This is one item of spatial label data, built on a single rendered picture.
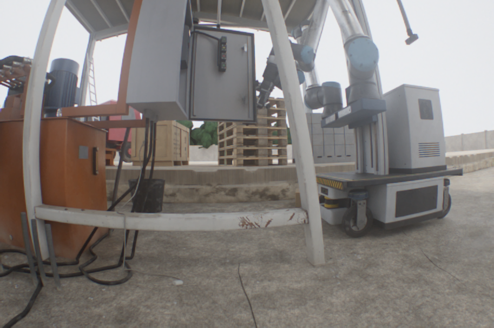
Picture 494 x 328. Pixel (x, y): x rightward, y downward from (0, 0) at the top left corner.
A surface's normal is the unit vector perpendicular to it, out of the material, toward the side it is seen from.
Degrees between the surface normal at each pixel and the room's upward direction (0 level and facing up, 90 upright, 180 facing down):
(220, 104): 90
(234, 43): 90
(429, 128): 90
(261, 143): 90
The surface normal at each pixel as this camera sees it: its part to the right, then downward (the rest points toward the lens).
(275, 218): 0.17, -0.08
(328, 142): -0.06, -0.07
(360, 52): -0.39, 0.02
